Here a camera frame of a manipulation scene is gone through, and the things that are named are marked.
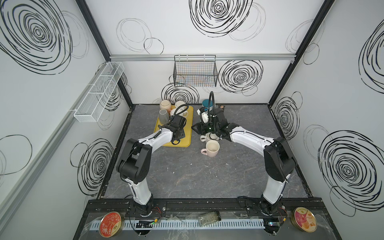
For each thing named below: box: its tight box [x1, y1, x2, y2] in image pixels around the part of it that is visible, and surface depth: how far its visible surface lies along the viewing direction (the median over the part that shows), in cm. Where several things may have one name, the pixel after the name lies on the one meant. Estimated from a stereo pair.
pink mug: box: [201, 140, 220, 158], surface depth 89 cm
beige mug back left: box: [159, 100, 172, 110], surface depth 111 cm
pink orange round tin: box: [290, 206, 318, 233], surface depth 69 cm
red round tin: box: [99, 211, 124, 238], surface depth 68 cm
